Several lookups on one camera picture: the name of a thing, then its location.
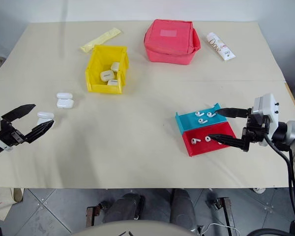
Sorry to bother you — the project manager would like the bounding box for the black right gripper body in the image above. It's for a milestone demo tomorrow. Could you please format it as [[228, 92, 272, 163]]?
[[241, 108, 271, 151]]

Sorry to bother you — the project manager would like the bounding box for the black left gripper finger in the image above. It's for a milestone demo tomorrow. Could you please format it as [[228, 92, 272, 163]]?
[[25, 119, 55, 144], [1, 104, 36, 122]]

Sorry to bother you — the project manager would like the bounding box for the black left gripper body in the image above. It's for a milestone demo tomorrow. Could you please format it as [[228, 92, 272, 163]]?
[[0, 118, 30, 151]]

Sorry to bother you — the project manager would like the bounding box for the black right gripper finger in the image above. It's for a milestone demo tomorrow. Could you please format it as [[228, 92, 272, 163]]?
[[209, 134, 244, 148], [216, 107, 249, 118]]

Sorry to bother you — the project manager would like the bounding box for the yellow plastic bin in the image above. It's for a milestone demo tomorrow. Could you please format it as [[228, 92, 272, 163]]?
[[85, 44, 129, 94]]

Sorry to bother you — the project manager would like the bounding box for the red plastic tray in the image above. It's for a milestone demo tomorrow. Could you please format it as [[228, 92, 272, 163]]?
[[182, 121, 237, 157]]

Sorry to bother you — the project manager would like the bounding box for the teal plastic tray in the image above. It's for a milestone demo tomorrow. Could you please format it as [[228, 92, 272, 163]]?
[[175, 103, 228, 134]]

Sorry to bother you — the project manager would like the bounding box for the white Dove tube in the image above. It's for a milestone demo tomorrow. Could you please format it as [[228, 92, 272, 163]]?
[[206, 32, 237, 61]]

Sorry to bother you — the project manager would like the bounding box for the pink fabric zip bag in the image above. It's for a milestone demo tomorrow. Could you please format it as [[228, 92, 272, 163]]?
[[144, 19, 202, 66]]

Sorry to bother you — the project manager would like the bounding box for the yellow flat packet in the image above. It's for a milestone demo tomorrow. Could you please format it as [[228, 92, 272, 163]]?
[[79, 28, 122, 53]]

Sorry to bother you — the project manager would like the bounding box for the rusty metal frame bar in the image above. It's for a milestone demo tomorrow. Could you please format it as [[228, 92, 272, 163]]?
[[215, 196, 237, 230], [86, 205, 102, 228]]

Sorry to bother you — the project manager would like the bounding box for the thin white cable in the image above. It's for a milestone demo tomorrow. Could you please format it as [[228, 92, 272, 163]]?
[[201, 222, 239, 234]]

